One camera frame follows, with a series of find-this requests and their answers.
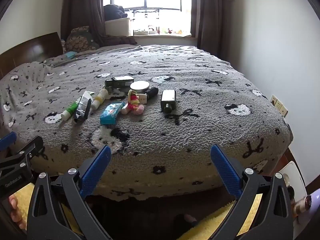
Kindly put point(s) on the brown curtain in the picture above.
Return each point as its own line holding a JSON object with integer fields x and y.
{"x": 210, "y": 12}
{"x": 80, "y": 5}

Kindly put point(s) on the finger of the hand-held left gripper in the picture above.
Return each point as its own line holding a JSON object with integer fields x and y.
{"x": 25, "y": 155}
{"x": 7, "y": 140}

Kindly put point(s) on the grey printed fleece blanket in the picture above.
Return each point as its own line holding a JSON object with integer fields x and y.
{"x": 175, "y": 135}

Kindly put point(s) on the crumpled white tube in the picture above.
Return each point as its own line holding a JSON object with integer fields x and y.
{"x": 87, "y": 95}

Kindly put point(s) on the white yellow bottle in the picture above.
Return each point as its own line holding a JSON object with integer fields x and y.
{"x": 98, "y": 100}

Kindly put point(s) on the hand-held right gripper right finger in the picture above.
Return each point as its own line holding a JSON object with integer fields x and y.
{"x": 225, "y": 170}

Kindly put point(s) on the dark green box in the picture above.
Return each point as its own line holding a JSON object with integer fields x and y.
{"x": 120, "y": 81}

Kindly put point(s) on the beige wall socket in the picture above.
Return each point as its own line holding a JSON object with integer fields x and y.
{"x": 283, "y": 110}
{"x": 275, "y": 100}

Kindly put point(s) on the lilac plastic object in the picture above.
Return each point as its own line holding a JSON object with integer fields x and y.
{"x": 311, "y": 215}

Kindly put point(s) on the silver black foil packet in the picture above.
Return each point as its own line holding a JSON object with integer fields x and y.
{"x": 82, "y": 108}

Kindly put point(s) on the dark wooden bed headboard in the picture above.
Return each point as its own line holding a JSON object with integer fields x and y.
{"x": 32, "y": 47}

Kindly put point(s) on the green tube with white cap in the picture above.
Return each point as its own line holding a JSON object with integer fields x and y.
{"x": 71, "y": 108}

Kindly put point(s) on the person's left hand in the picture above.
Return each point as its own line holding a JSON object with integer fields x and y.
{"x": 17, "y": 212}

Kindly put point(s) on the dark cloth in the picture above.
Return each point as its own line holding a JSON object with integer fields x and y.
{"x": 120, "y": 40}

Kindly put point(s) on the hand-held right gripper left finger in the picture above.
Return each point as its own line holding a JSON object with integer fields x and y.
{"x": 97, "y": 170}

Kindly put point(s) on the black cylindrical object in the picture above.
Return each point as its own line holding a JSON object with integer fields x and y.
{"x": 152, "y": 92}

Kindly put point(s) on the small plush toy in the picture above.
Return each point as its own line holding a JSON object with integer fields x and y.
{"x": 132, "y": 101}

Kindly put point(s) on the white storage box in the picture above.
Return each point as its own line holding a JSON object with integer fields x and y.
{"x": 117, "y": 27}

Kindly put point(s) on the small white box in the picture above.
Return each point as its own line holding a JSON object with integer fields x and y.
{"x": 143, "y": 99}

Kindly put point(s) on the brown patterned pillow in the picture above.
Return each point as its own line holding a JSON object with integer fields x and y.
{"x": 80, "y": 38}

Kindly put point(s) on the row of small windowsill figurines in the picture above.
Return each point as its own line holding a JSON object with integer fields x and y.
{"x": 162, "y": 30}

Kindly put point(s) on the silver rectangular bottle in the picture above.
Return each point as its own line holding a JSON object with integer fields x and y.
{"x": 168, "y": 100}

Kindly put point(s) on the round metal tin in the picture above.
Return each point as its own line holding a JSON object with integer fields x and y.
{"x": 139, "y": 85}

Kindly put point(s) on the small teal item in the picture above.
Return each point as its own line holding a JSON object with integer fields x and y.
{"x": 70, "y": 54}

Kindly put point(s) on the small grey white cloth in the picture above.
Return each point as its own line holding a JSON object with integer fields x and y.
{"x": 110, "y": 89}

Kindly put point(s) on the white stool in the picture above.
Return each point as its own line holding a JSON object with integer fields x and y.
{"x": 292, "y": 175}

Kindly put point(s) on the dark clothing pile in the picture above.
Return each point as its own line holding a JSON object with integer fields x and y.
{"x": 113, "y": 12}

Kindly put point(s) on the blue wet wipes pack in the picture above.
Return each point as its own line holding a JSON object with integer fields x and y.
{"x": 111, "y": 113}

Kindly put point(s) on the grey printed duvet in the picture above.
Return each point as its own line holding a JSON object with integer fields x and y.
{"x": 25, "y": 80}

